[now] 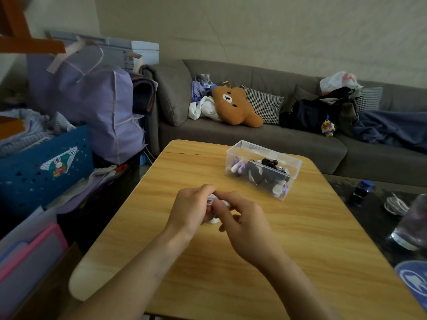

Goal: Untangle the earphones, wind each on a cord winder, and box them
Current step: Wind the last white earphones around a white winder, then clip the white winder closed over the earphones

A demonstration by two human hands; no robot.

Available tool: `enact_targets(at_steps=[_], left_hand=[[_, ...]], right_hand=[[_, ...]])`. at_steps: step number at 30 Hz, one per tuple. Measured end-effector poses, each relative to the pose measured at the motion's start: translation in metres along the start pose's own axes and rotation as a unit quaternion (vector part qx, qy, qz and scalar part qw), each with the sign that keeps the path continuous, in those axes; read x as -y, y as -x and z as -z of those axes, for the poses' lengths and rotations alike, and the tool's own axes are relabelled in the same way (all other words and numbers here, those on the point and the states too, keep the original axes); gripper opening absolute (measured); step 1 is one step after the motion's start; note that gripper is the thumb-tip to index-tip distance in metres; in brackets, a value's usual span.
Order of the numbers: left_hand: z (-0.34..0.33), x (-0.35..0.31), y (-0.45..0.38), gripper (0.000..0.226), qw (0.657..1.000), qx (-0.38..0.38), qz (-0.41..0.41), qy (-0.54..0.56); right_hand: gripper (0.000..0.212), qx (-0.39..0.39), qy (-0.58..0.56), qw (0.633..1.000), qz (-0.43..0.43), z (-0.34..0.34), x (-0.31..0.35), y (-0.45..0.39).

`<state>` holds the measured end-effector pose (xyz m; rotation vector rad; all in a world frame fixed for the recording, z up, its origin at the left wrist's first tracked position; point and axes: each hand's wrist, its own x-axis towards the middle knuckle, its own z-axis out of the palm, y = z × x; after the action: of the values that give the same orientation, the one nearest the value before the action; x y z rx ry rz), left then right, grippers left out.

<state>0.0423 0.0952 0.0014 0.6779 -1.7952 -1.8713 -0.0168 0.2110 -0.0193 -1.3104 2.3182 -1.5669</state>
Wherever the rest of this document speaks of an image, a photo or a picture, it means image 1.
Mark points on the houndstooth pattern cushion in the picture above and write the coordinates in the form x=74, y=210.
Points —
x=265, y=103

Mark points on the clear plastic storage box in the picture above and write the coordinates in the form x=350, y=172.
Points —
x=263, y=169

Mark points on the grey checked cushion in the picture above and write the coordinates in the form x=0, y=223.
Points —
x=369, y=98

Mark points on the person's left hand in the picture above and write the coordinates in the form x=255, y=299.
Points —
x=188, y=206

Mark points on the small dark blue bottle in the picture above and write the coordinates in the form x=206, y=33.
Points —
x=362, y=189

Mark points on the white plastic bag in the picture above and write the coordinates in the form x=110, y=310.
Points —
x=338, y=81

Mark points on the person's right hand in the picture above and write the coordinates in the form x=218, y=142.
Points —
x=248, y=231

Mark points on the pink and purple folders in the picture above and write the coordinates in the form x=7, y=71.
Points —
x=26, y=263

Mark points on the purple cloth on floor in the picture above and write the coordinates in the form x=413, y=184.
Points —
x=86, y=186

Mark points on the grey knitted cloth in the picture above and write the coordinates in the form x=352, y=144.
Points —
x=30, y=128

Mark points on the clear water bottle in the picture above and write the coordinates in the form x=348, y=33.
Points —
x=412, y=224

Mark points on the large purple storage bag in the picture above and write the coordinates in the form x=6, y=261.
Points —
x=96, y=99

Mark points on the person's right forearm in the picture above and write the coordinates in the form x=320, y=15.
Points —
x=293, y=289

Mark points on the white and purple clothes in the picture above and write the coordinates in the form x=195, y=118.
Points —
x=202, y=99

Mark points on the person's left forearm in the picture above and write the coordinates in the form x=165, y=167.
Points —
x=133, y=279

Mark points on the dark blue blanket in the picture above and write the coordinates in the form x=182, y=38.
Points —
x=390, y=129

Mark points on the blue round fan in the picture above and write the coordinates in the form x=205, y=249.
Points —
x=413, y=278

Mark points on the black bag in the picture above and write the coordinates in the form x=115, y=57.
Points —
x=313, y=111

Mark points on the person's left thumb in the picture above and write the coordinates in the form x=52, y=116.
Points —
x=208, y=193

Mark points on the brown bear plush cushion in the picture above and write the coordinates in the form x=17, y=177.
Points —
x=235, y=106

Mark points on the grey fabric sofa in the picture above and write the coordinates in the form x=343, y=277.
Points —
x=267, y=119

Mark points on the orange wooden frame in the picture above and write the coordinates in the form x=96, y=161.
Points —
x=20, y=29

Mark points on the wooden folding table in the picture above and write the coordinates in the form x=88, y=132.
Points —
x=253, y=256

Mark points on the person's right thumb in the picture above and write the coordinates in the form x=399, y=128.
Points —
x=230, y=196

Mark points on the blue perforated plastic basket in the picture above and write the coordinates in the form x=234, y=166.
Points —
x=43, y=169

